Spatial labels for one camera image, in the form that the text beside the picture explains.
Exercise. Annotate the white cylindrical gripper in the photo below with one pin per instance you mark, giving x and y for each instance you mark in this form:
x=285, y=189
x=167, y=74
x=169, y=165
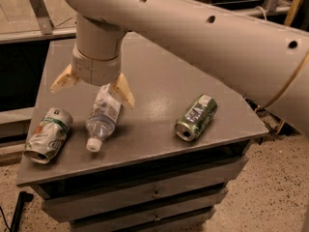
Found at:
x=96, y=69

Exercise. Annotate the clear blue-label plastic bottle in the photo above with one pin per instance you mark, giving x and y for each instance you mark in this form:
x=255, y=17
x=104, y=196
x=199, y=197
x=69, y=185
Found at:
x=102, y=120

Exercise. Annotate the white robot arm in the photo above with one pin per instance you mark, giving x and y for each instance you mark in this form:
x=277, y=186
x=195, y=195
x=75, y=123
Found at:
x=265, y=62

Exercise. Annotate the crushed white 7up can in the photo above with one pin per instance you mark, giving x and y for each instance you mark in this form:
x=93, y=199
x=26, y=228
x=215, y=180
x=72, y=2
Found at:
x=49, y=136

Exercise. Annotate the crushed green soda can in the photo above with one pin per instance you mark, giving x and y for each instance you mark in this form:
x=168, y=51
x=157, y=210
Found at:
x=197, y=116

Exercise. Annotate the grey drawer cabinet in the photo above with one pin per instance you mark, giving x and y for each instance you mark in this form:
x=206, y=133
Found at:
x=145, y=178

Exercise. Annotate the black stand on floor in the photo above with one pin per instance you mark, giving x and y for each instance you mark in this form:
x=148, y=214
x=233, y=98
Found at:
x=23, y=198

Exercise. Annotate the grey metal railing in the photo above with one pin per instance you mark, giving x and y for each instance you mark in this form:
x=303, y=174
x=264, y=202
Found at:
x=31, y=20

